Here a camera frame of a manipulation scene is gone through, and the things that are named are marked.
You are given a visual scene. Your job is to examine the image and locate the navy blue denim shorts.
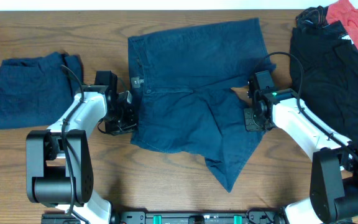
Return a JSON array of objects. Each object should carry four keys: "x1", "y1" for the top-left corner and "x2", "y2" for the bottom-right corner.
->
[{"x1": 127, "y1": 18, "x2": 275, "y2": 191}]

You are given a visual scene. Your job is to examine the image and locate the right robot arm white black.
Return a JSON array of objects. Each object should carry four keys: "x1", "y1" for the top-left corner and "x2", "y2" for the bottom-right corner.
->
[{"x1": 244, "y1": 71, "x2": 358, "y2": 223}]

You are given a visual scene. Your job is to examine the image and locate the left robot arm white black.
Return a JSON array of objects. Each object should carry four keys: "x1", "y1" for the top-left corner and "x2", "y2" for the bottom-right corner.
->
[{"x1": 26, "y1": 71, "x2": 137, "y2": 224}]

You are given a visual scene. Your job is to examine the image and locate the black garment pile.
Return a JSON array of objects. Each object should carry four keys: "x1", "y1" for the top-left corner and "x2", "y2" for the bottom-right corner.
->
[{"x1": 290, "y1": 6, "x2": 358, "y2": 145}]

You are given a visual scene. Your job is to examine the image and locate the folded navy blue shorts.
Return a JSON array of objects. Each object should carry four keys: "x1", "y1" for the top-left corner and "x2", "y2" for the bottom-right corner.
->
[{"x1": 0, "y1": 52, "x2": 83, "y2": 129}]

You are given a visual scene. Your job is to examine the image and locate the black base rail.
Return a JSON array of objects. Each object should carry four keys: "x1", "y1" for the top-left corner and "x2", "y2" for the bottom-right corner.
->
[{"x1": 40, "y1": 207, "x2": 291, "y2": 224}]

